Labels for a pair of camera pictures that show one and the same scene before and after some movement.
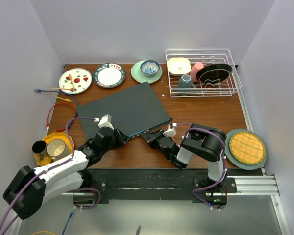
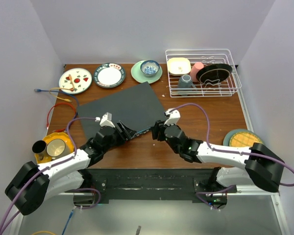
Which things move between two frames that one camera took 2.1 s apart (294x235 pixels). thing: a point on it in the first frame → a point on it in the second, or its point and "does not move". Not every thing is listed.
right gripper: (148, 137) → (159, 127)
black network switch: (135, 110) does not move
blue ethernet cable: (38, 90) does not move
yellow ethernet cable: (66, 100) does not move
